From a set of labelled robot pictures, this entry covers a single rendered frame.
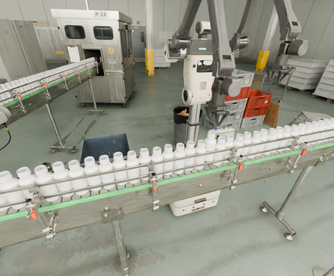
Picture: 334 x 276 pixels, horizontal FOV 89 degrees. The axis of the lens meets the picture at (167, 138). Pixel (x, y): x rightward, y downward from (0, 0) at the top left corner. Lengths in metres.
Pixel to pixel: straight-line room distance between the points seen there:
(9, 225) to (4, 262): 1.19
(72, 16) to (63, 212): 4.00
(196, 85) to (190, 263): 1.46
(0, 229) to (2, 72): 5.82
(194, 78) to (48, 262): 1.89
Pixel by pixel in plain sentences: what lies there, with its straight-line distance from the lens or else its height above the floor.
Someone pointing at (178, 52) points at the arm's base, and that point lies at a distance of 1.34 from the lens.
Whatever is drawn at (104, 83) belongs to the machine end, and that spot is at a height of 0.60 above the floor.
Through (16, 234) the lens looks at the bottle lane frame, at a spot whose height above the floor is 0.88.
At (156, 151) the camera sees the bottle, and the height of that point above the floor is 1.16.
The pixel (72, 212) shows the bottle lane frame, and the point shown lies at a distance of 0.91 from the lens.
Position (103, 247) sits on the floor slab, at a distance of 1.86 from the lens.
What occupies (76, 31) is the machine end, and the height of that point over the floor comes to 1.64.
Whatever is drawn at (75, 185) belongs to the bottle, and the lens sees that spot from 0.83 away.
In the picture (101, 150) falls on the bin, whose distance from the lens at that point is 1.44.
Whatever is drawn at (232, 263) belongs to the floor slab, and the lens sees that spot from 1.84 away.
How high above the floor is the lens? 1.61
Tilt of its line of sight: 31 degrees down
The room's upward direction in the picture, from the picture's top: 2 degrees clockwise
